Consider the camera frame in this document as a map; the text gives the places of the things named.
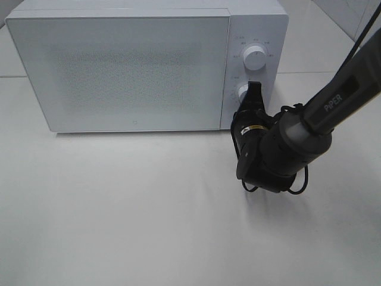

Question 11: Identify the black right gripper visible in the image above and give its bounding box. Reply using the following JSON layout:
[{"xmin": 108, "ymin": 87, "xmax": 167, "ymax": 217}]
[{"xmin": 230, "ymin": 81, "xmax": 273, "ymax": 179}]

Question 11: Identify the white microwave knob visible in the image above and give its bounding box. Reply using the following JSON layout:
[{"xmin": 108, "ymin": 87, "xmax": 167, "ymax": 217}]
[
  {"xmin": 236, "ymin": 83, "xmax": 248, "ymax": 103},
  {"xmin": 242, "ymin": 43, "xmax": 267, "ymax": 71}
]

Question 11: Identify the white microwave door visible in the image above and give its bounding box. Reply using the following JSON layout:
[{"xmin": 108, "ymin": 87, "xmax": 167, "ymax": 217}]
[{"xmin": 7, "ymin": 17, "xmax": 229, "ymax": 132}]

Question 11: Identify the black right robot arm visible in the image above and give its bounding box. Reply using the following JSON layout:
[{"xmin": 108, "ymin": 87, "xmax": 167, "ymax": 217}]
[{"xmin": 230, "ymin": 31, "xmax": 380, "ymax": 194}]

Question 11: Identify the white microwave oven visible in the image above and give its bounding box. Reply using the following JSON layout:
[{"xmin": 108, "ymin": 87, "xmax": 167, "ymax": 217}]
[{"xmin": 5, "ymin": 1, "xmax": 289, "ymax": 132}]

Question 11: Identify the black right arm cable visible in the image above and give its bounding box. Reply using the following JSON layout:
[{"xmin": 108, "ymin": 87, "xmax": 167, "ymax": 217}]
[{"xmin": 230, "ymin": 0, "xmax": 381, "ymax": 197}]

